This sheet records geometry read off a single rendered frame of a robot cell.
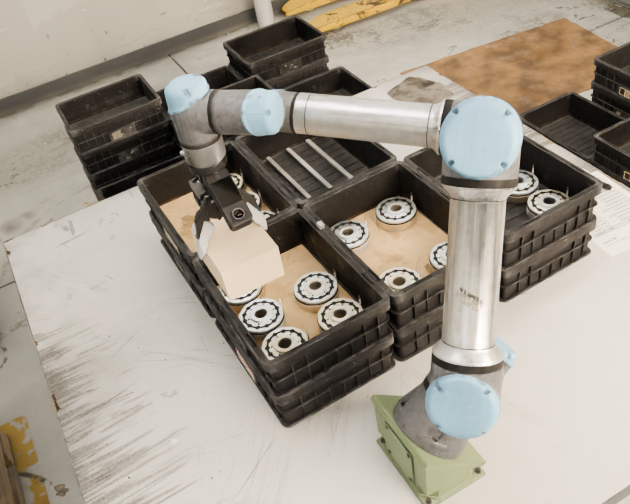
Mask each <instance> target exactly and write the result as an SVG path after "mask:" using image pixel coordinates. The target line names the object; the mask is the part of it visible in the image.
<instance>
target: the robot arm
mask: <svg viewBox="0 0 630 504"><path fill-rule="evenodd" d="M164 94H165V98H166V102H167V105H168V113H169V114H170V115H171V118H172V121H173V124H174V127H175V130H176V133H177V136H178V139H179V142H180V145H181V148H182V149H183V150H182V151H180V152H179V153H180V155H181V156H184V157H185V160H186V162H187V164H188V167H189V170H190V172H191V173H193V174H195V175H196V177H195V178H193V179H191V180H188V181H189V184H190V187H191V190H192V193H193V196H194V199H195V202H196V203H197V204H198V206H199V207H200V209H199V210H198V211H197V212H196V214H195V219H194V223H193V225H192V232H193V235H194V238H195V242H196V250H197V253H198V255H199V257H200V259H201V260H203V259H204V258H205V256H206V255H207V248H208V246H209V244H210V242H209V239H210V236H211V235H212V234H213V233H214V230H215V226H214V225H213V223H212V222H211V221H210V218H212V219H218V220H221V219H222V217H223V218H224V220H225V222H226V223H227V225H228V227H229V229H230V230H231V231H233V232H234V231H237V230H240V229H242V228H244V227H246V226H248V225H250V224H251V223H252V220H253V221H254V223H256V224H259V226H260V227H262V228H263V229H264V230H267V222H266V219H265V217H264V215H263V213H262V211H261V209H260V207H259V205H258V204H257V202H256V200H255V199H254V198H253V197H252V195H251V194H250V193H248V192H247V191H242V190H241V189H240V188H238V187H237V186H236V184H235V182H234V180H233V179H232V177H231V175H230V173H229V172H228V170H227V169H226V168H224V167H225V165H226V164H227V157H226V148H225V145H224V141H223V138H222V135H254V136H264V135H274V134H276V133H278V132H283V133H293V134H305V135H314V136H323V137H333V138H342V139H351V140H360V141H370V142H379V143H388V144H397V145H407V146H416V147H425V148H432V149H433V150H434V151H435V152H436V153H437V154H438V155H442V177H441V185H442V186H443V187H444V188H445V190H446V191H447V192H448V193H449V195H450V208H449V225H448V242H447V259H446V276H445V292H444V309H443V326H442V338H441V340H439V341H438V342H437V343H436V344H434V345H433V347H432V356H431V369H430V371H429V372H428V374H427V375H426V377H425V378H424V380H423V381H422V382H421V383H420V384H419V385H417V386H416V387H415V388H413V389H412V390H411V391H409V392H408V393H407V394H405V395H404V396H403V397H401V398H400V400H399V401H398V402H397V404H396V405H395V407H394V409H393V417H394V420H395V422H396V424H397V426H398V427H399V429H400V430H401V431H402V432H403V434H404V435H405V436H406V437H407V438H408V439H409V440H410V441H412V442H413V443H414V444H415V445H417V446H418V447H419V448H421V449H422V450H424V451H426V452H428V453H429V454H431V455H434V456H436V457H439V458H442V459H449V460H452V459H456V458H458V457H459V456H460V455H461V454H462V452H463V451H464V450H465V448H466V446H467V443H468V439H471V438H476V437H479V436H482V435H484V434H485V433H487V432H488V431H489V430H491V429H492V427H493V426H494V425H495V423H496V421H497V419H498V418H499V415H500V411H501V404H500V401H501V393H502V385H503V379H504V377H505V375H506V374H507V372H508V371H509V369H510V368H512V367H513V363H514V362H515V360H516V354H515V352H514V350H513V349H512V348H511V347H510V346H509V345H508V344H506V343H505V342H504V341H503V340H501V339H500V338H499V337H497V336H496V329H497V316H498V303H499V290H500V277H501V264H502V251H503V238H504V226H505V213H506V200H507V197H508V196H509V195H510V194H511V193H512V192H514V191H515V190H516V189H517V188H518V178H519V166H520V154H521V146H522V140H523V133H524V131H523V123H522V120H521V117H520V115H519V113H518V112H517V110H516V109H515V108H514V107H513V106H512V105H511V104H509V103H508V102H507V101H504V100H502V99H500V98H497V97H492V96H475V97H471V98H468V99H466V100H453V99H444V100H443V101H441V102H440V103H439V104H430V103H419V102H407V101H395V100H384V99H372V98H360V97H349V96H337V95H326V94H314V93H299V92H290V91H285V90H281V89H273V90H265V89H261V88H257V89H246V90H217V89H209V85H208V84H207V82H206V80H205V78H204V77H203V76H199V75H197V74H187V75H182V76H179V77H177V78H175V79H173V80H172V81H170V82H169V83H168V85H166V87H165V91H164ZM197 179H199V180H197ZM196 180H197V181H196ZM194 181H195V183H193V182H194Z"/></svg>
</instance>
